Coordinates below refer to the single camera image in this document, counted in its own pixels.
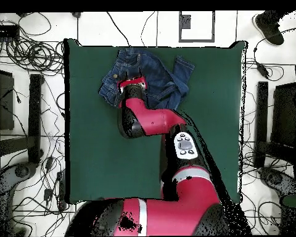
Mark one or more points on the blue denim jeans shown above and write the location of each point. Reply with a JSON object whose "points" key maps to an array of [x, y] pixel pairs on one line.
{"points": [[157, 74]]}

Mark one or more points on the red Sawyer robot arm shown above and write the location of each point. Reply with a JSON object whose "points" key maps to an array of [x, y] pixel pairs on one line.
{"points": [[153, 121]]}

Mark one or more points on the black flat box device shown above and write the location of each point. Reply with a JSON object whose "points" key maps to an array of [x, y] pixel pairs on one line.
{"points": [[3, 30]]}

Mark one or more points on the dark green table cloth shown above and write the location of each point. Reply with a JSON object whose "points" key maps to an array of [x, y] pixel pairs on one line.
{"points": [[101, 148]]}

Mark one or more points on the black metal bar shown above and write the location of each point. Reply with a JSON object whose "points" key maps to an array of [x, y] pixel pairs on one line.
{"points": [[261, 123], [35, 118]]}

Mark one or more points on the black power adapter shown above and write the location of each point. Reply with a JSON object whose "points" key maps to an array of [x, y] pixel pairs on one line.
{"points": [[262, 69]]}

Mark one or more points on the black case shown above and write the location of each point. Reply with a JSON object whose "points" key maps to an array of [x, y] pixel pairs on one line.
{"points": [[2, 101], [285, 116]]}

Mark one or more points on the black power strip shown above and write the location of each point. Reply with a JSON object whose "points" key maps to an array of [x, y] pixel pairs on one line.
{"points": [[61, 190]]}

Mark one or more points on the person's shoe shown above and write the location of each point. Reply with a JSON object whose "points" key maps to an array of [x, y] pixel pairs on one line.
{"points": [[268, 27]]}

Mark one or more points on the small black plug adapter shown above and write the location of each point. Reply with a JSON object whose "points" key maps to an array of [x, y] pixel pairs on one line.
{"points": [[48, 194]]}

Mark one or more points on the grey square frame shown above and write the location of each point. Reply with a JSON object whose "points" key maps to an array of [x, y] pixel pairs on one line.
{"points": [[196, 40]]}

